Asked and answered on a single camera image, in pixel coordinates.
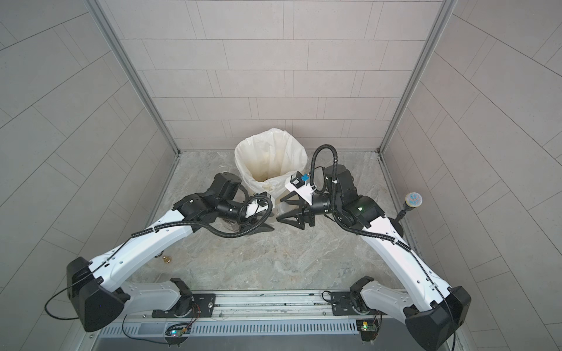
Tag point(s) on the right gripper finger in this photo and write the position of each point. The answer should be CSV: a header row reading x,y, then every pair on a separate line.
x,y
294,200
295,219

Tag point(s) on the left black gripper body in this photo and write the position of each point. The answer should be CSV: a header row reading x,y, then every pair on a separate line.
x,y
238,209

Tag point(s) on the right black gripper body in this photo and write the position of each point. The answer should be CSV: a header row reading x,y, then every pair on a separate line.
x,y
323,207

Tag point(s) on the small frosted lid jar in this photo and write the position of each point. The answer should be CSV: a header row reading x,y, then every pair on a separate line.
x,y
283,207

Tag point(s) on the black lid glass jar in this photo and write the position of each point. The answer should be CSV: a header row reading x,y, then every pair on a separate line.
x,y
229,226

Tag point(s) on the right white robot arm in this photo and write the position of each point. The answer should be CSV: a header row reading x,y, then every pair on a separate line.
x,y
362,216

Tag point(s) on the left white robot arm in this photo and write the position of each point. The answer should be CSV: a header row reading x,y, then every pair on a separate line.
x,y
99,289

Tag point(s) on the beige ribbed trash bin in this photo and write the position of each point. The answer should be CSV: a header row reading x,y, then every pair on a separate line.
x,y
277,200

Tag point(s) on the white trash bag liner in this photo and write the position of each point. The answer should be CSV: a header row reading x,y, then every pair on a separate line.
x,y
267,160

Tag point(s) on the round knob on stalk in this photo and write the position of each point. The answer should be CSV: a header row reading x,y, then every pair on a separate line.
x,y
412,201

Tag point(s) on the right circuit board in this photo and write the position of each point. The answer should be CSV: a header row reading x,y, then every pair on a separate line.
x,y
368,329

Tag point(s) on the circuit board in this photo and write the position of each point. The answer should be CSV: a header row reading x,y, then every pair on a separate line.
x,y
368,329
177,330

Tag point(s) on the left circuit board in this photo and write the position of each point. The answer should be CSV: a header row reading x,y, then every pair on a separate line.
x,y
177,330

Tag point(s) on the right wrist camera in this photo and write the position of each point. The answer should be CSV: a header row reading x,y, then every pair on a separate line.
x,y
300,184

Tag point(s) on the aluminium mounting rail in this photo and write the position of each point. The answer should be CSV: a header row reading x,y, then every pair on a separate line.
x,y
268,302

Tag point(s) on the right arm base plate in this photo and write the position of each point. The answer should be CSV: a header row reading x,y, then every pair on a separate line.
x,y
348,303

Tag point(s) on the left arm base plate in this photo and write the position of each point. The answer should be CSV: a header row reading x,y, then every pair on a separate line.
x,y
198,305

